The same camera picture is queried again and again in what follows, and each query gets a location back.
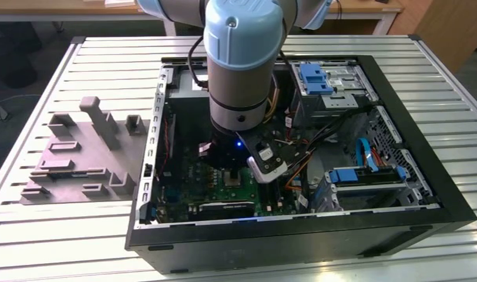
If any green motherboard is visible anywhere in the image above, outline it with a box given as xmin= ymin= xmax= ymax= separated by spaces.
xmin=149 ymin=137 xmax=301 ymax=224

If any grey power supply unit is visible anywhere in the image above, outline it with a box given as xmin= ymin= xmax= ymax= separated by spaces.
xmin=165 ymin=69 xmax=213 ymax=142

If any black RAM slot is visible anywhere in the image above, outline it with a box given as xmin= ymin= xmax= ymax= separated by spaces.
xmin=260 ymin=182 xmax=273 ymax=212

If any black graphics card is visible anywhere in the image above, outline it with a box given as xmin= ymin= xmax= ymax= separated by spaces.
xmin=187 ymin=200 xmax=257 ymax=221

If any hard disk in blue carrier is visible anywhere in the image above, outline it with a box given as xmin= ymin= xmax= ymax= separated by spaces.
xmin=327 ymin=166 xmax=408 ymax=186

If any silver drive cage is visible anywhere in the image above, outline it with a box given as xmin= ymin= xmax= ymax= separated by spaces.
xmin=289 ymin=61 xmax=379 ymax=127

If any grey parts rack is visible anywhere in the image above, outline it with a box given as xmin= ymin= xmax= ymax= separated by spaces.
xmin=18 ymin=96 xmax=151 ymax=206

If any blue plastic drive latch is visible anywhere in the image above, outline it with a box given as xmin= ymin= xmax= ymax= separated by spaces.
xmin=299 ymin=63 xmax=333 ymax=96

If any black PC case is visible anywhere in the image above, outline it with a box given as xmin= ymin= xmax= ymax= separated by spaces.
xmin=122 ymin=54 xmax=477 ymax=276

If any green RAM stick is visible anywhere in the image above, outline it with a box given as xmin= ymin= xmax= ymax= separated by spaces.
xmin=45 ymin=172 xmax=89 ymax=179

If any silver disk bay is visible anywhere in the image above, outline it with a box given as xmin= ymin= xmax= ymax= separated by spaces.
xmin=324 ymin=182 xmax=434 ymax=212

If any wooden desk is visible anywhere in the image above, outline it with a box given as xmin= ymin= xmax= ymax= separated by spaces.
xmin=2 ymin=0 xmax=404 ymax=36

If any wooden cabinet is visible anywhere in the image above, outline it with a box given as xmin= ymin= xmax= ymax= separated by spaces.
xmin=388 ymin=0 xmax=477 ymax=74

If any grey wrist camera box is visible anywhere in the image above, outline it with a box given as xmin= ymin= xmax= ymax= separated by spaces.
xmin=196 ymin=142 xmax=212 ymax=160

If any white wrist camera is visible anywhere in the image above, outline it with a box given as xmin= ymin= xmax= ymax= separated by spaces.
xmin=237 ymin=132 xmax=291 ymax=185

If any red wire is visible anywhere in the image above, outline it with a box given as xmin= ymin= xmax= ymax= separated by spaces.
xmin=155 ymin=117 xmax=173 ymax=180

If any orange wire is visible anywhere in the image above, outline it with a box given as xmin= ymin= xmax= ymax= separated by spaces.
xmin=284 ymin=173 xmax=304 ymax=193

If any yellow wire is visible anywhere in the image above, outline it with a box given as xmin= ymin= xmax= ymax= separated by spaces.
xmin=263 ymin=85 xmax=281 ymax=126

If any black cable bundle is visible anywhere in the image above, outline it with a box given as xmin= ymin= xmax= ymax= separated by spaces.
xmin=288 ymin=107 xmax=375 ymax=174

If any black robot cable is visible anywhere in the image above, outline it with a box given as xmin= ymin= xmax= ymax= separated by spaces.
xmin=185 ymin=35 xmax=209 ymax=89
xmin=276 ymin=49 xmax=301 ymax=98

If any blue wire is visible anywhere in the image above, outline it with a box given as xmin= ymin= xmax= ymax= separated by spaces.
xmin=353 ymin=137 xmax=380 ymax=173

